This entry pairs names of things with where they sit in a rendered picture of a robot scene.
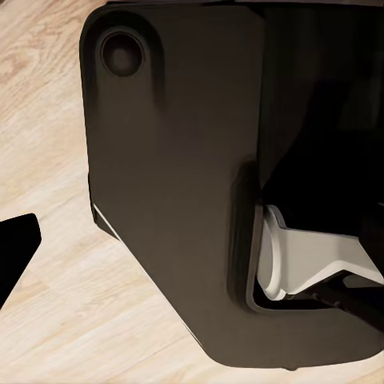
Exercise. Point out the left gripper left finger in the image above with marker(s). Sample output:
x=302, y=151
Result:
x=19, y=239

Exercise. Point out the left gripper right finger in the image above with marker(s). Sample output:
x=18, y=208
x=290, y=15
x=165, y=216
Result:
x=371, y=236

